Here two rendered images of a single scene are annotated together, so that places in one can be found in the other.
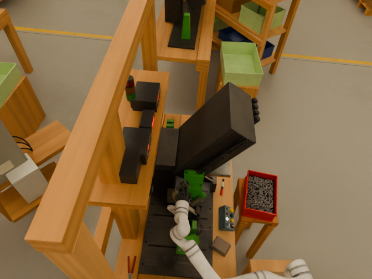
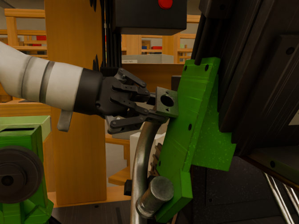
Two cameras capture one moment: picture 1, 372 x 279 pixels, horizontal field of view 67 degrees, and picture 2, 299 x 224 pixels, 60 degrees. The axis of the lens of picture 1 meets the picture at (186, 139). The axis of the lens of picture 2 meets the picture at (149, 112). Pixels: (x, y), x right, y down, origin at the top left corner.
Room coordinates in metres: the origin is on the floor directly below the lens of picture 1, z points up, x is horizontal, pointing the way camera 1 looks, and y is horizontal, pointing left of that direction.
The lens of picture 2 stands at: (0.70, -0.45, 1.25)
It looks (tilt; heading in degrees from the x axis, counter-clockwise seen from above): 9 degrees down; 77
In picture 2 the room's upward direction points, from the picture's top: straight up
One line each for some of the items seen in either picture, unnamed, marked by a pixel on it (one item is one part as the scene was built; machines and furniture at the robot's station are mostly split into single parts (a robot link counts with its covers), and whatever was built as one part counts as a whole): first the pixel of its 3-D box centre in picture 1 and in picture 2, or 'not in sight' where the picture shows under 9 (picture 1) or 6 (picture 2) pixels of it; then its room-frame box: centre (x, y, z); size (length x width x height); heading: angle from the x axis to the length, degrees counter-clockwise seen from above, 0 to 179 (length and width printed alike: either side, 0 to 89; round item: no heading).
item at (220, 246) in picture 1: (221, 246); not in sight; (0.59, -0.25, 0.91); 0.10 x 0.08 x 0.03; 57
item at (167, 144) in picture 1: (164, 161); (234, 141); (1.07, 0.14, 1.07); 0.30 x 0.18 x 0.34; 179
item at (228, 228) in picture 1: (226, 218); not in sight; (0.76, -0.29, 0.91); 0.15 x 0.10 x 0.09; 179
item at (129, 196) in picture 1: (136, 126); not in sight; (0.96, 0.26, 1.52); 0.90 x 0.25 x 0.04; 179
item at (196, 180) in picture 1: (193, 179); (201, 121); (0.88, -0.06, 1.17); 0.13 x 0.12 x 0.20; 179
